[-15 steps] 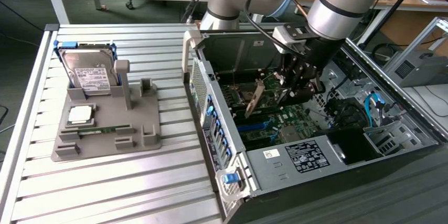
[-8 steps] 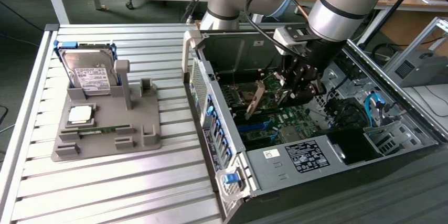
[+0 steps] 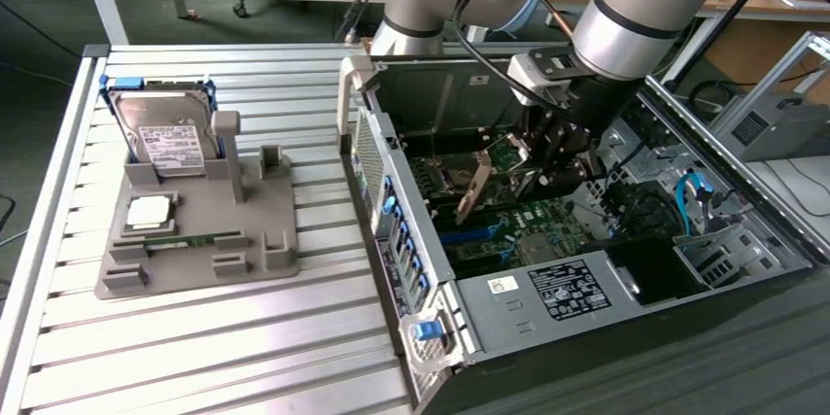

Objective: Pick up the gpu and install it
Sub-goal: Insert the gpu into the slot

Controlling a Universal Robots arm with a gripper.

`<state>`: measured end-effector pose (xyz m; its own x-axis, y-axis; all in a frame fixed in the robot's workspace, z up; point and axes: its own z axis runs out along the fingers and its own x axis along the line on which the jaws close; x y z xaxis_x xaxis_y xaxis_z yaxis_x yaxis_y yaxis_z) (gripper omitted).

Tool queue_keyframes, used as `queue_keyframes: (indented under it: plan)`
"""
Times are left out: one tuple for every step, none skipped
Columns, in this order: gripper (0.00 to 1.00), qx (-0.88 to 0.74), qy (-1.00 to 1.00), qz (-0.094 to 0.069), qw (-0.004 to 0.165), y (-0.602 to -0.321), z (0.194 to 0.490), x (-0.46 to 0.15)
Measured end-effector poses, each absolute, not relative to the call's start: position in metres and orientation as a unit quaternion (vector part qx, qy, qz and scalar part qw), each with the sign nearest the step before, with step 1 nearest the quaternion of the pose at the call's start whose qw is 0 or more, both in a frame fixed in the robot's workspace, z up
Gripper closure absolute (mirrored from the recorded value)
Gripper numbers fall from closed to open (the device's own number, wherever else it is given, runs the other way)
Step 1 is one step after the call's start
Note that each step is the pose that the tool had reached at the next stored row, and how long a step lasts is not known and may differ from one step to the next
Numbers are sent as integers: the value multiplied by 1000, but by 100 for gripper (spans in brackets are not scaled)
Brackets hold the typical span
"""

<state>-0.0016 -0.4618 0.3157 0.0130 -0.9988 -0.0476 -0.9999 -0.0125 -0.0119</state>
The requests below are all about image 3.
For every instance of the grey metal disk bay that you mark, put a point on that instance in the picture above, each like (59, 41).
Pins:
(720, 259)

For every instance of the blue case latch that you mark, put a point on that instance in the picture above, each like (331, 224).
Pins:
(426, 330)

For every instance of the grey computer tower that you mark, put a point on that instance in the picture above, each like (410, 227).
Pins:
(778, 128)

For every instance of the metal socket cover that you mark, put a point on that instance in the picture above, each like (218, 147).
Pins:
(518, 138)

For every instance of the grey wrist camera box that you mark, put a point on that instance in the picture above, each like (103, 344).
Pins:
(538, 70)

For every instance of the CPU socket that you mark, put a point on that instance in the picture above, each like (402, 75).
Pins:
(454, 174)

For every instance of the silver CPU chip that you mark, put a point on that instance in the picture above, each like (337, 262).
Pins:
(150, 213)

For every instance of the aluminium profile frame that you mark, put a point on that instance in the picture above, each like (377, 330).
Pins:
(801, 48)

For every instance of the green RAM stick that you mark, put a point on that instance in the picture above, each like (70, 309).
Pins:
(182, 241)

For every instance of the perforated metal drive cage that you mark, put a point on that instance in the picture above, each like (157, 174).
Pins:
(626, 152)

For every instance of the hard disk in blue caddy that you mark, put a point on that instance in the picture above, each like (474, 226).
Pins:
(162, 118)

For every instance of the grey power supply unit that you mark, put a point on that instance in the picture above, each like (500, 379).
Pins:
(513, 318)

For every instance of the black tripod pole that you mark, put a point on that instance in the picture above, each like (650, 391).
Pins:
(733, 16)

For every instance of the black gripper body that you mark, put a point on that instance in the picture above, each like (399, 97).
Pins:
(604, 104)

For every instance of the green motherboard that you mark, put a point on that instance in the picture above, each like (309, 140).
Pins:
(552, 220)

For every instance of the open black PC case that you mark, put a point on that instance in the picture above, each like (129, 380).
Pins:
(649, 376)

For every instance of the black caster wheel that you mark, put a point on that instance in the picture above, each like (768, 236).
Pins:
(242, 9)

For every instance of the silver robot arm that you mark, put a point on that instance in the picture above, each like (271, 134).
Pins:
(636, 21)

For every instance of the graphics card with black fan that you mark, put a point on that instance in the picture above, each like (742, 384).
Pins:
(477, 186)

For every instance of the grey chipset heatsink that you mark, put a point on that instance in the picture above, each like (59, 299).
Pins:
(540, 247)

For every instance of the installed RAM stick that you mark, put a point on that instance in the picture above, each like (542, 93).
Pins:
(441, 206)

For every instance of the grey parts rack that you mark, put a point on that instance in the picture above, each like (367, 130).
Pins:
(195, 269)

